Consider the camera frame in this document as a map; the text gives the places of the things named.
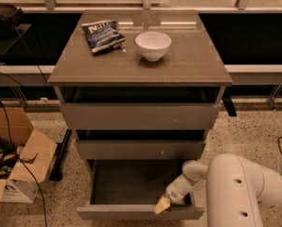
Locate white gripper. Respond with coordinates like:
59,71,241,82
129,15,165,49
153,174,196,215

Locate grey bottom drawer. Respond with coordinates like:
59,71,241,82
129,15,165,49
77,160,203,220

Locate grey drawer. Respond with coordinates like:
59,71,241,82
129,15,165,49
77,160,203,220
76,140,205,160
61,103,220,130

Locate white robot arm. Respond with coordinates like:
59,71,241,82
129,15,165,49
153,153,282,227

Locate grey middle drawer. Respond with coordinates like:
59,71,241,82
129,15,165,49
76,140,205,160

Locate grey top drawer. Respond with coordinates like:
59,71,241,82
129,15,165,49
61,103,220,130

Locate grey drawer cabinet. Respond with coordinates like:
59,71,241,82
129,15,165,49
47,9,234,163

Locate open cardboard box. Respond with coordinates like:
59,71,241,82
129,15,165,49
0,108,57,203

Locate black floor bar left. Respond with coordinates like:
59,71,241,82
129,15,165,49
49,130,72,182

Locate white bowl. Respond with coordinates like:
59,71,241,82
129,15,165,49
135,31,171,61

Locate blue chip bag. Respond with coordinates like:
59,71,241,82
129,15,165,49
81,20,126,54

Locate dark side table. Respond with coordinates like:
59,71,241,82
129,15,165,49
0,4,31,56

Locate black cable on left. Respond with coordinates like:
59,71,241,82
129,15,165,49
0,64,49,227

